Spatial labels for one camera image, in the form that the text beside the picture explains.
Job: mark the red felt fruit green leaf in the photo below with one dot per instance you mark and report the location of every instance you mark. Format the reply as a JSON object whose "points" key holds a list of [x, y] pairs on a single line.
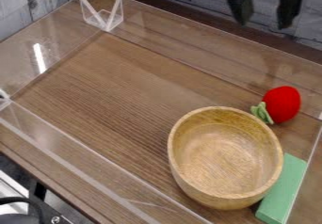
{"points": [[280, 105]]}

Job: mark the wooden bowl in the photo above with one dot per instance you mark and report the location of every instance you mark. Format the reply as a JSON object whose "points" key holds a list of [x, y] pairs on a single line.
{"points": [[225, 157]]}

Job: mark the green rectangular block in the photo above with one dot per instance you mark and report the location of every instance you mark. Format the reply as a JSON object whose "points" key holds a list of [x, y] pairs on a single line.
{"points": [[276, 205]]}

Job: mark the black metal table leg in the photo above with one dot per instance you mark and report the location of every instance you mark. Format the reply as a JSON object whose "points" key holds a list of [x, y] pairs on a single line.
{"points": [[58, 211]]}

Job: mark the clear acrylic corner bracket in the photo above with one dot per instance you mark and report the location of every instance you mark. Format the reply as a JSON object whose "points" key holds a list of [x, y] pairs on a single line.
{"points": [[106, 20]]}

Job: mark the clear acrylic front wall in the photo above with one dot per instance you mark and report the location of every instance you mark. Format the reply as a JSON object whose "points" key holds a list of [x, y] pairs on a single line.
{"points": [[109, 193]]}

